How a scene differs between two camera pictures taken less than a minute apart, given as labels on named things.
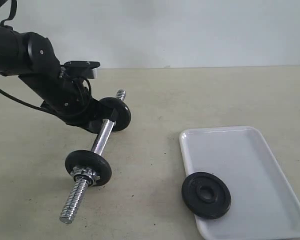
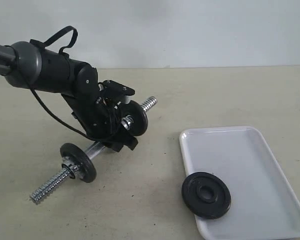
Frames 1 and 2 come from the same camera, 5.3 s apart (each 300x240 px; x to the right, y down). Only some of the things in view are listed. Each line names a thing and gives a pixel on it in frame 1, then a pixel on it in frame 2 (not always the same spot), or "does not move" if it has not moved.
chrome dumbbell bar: (82, 176) to (73, 167)
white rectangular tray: (263, 203) does not move
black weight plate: (90, 159) to (87, 171)
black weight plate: (206, 195) does not move
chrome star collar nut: (86, 173) to (70, 165)
